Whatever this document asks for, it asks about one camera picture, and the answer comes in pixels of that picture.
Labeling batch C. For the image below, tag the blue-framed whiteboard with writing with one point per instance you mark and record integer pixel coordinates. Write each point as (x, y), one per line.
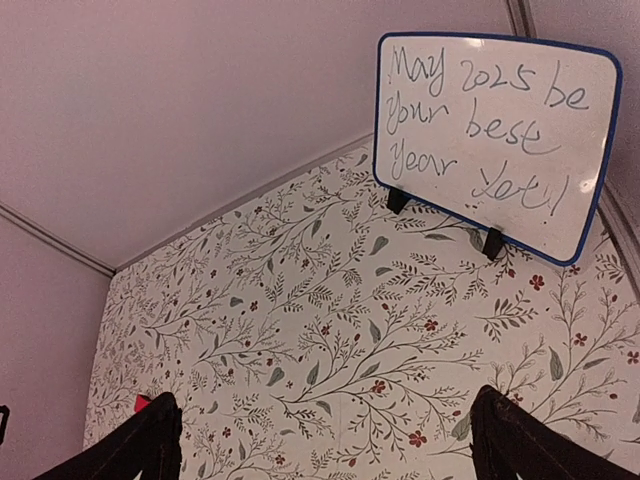
(506, 133)

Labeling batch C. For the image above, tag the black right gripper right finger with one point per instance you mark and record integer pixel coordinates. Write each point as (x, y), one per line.
(509, 443)

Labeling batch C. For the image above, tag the black whiteboard stand foot left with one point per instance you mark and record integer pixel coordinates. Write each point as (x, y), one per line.
(397, 200)

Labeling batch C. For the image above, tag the black whiteboard stand foot right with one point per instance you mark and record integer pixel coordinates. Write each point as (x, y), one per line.
(493, 244)

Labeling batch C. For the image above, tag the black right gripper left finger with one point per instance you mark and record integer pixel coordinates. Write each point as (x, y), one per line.
(146, 446)

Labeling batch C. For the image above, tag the floral patterned table mat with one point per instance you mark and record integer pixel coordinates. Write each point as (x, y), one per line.
(313, 334)

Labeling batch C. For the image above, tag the black whiteboard stand foot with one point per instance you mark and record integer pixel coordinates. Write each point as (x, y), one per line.
(397, 200)
(493, 244)

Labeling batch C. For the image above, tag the red whiteboard eraser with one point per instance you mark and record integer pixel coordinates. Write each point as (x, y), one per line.
(141, 402)

